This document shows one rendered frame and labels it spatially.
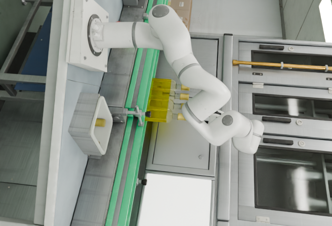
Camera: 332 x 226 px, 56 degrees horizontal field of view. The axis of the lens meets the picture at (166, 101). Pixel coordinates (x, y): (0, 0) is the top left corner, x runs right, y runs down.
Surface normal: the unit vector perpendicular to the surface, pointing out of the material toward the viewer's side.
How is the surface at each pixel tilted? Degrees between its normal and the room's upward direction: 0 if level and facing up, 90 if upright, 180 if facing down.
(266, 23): 90
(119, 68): 90
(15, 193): 90
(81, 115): 90
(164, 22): 102
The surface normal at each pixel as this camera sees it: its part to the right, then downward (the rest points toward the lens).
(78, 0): -0.11, -0.02
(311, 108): -0.04, -0.53
